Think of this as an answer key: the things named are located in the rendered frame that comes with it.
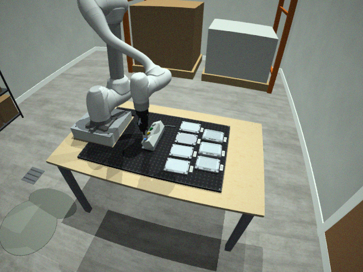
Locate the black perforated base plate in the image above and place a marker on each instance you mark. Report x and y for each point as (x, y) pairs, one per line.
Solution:
(128, 154)

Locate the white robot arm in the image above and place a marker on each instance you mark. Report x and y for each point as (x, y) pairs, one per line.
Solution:
(104, 17)

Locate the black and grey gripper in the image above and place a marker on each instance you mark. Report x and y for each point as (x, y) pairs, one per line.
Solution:
(142, 123)

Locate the white operator button panel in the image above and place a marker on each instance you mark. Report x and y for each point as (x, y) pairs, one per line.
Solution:
(153, 136)

